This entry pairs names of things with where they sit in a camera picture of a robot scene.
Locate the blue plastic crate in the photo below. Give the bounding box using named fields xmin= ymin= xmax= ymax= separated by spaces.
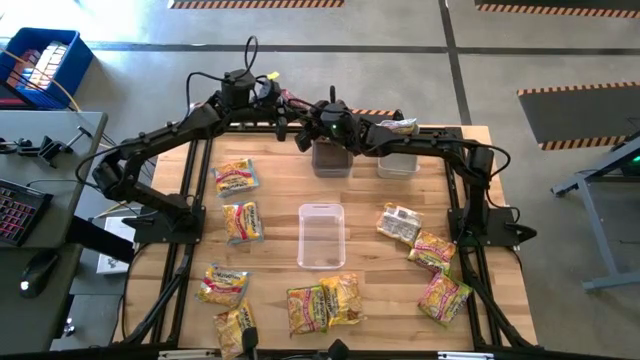
xmin=0 ymin=27 xmax=95 ymax=110

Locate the brown plastic bin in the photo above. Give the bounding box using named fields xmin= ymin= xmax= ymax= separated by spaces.
xmin=310 ymin=138 xmax=354 ymax=180

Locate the yellow ramen pack silver back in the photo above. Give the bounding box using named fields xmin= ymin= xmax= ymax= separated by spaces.
xmin=375 ymin=202 xmax=425 ymax=247

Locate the grey metal table stand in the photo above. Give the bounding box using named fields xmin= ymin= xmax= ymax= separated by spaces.
xmin=549 ymin=132 xmax=640 ymax=294

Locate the white booklet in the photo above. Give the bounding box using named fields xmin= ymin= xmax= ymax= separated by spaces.
xmin=95 ymin=215 xmax=136 ymax=275

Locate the hazard-striped floor mat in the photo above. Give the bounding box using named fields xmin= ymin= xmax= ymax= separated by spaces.
xmin=516 ymin=81 xmax=640 ymax=151
xmin=349 ymin=107 xmax=402 ymax=118
xmin=473 ymin=0 xmax=640 ymax=20

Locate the black desk mount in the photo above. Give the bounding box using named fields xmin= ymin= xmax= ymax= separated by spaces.
xmin=0 ymin=137 xmax=31 ymax=155

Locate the grey side desk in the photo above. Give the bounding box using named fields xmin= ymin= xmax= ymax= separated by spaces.
xmin=0 ymin=109 xmax=109 ymax=351

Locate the black desk clamp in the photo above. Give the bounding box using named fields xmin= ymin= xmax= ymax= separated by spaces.
xmin=37 ymin=125 xmax=94 ymax=169

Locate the black leader arm handle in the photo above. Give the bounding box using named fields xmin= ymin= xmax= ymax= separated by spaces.
xmin=241 ymin=326 xmax=260 ymax=360
xmin=327 ymin=338 xmax=351 ymax=360

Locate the stack of ramen packs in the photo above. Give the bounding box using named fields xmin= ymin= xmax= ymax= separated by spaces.
xmin=13 ymin=41 xmax=70 ymax=92

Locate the backlit keyboard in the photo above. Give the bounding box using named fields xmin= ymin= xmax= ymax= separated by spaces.
xmin=0 ymin=178 xmax=54 ymax=248

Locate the black computer mouse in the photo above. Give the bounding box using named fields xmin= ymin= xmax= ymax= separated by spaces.
xmin=18 ymin=251 xmax=60 ymax=300

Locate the aluminium bracket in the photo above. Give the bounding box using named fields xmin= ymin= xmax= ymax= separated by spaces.
xmin=158 ymin=349 xmax=221 ymax=360
xmin=437 ymin=351 xmax=496 ymax=360

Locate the black support beam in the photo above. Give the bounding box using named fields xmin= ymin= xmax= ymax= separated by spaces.
xmin=66 ymin=214 xmax=136 ymax=265

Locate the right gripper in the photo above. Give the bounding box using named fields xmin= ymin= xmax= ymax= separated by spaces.
xmin=294 ymin=102 xmax=362 ymax=153

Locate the clear plastic bin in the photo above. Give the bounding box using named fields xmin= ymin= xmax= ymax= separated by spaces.
xmin=296 ymin=202 xmax=347 ymax=271

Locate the white plastic bin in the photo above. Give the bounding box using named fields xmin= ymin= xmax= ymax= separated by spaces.
xmin=376 ymin=149 xmax=421 ymax=181

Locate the yellow creamy chicken ramen pack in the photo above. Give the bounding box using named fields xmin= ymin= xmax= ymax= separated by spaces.
xmin=318 ymin=272 xmax=366 ymax=327

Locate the black aluminium table frame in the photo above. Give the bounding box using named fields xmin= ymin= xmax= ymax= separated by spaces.
xmin=112 ymin=122 xmax=539 ymax=360

